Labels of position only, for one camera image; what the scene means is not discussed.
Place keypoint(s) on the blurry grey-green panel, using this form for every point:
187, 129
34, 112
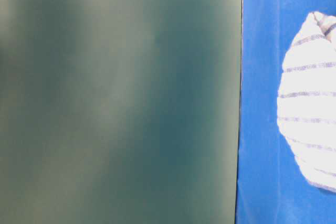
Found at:
119, 111

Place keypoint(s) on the blue table cloth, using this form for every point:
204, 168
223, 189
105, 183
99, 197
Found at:
270, 186

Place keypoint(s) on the white blue-striped towel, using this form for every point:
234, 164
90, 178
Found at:
306, 100

